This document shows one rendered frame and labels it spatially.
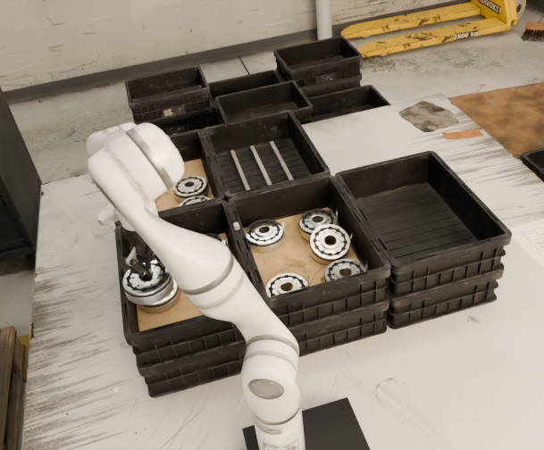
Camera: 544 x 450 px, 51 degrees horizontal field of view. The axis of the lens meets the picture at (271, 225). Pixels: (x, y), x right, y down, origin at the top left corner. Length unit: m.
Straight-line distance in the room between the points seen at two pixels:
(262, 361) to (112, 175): 0.40
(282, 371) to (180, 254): 0.28
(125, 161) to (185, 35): 3.89
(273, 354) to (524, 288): 0.86
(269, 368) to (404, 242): 0.69
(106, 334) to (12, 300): 1.37
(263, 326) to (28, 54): 3.86
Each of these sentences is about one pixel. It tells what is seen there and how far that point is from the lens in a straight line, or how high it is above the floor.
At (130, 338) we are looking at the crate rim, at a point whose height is 0.93.
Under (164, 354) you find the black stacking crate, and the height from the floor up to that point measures 0.84.
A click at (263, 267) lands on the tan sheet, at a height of 0.83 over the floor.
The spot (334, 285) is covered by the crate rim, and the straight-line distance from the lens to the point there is 1.26.
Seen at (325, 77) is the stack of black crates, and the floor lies 0.52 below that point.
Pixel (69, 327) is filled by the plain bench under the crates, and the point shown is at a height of 0.70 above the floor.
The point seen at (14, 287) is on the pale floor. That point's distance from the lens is 2.99.
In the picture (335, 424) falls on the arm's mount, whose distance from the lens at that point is 1.26.
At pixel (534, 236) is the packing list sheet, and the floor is 0.70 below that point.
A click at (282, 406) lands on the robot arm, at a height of 0.98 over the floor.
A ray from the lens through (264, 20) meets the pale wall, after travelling 4.69.
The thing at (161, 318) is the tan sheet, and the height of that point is 0.83.
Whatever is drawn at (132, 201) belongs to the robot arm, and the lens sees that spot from 0.74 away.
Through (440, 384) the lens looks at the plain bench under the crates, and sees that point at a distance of 1.40.
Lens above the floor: 1.84
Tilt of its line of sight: 40 degrees down
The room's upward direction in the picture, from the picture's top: 7 degrees counter-clockwise
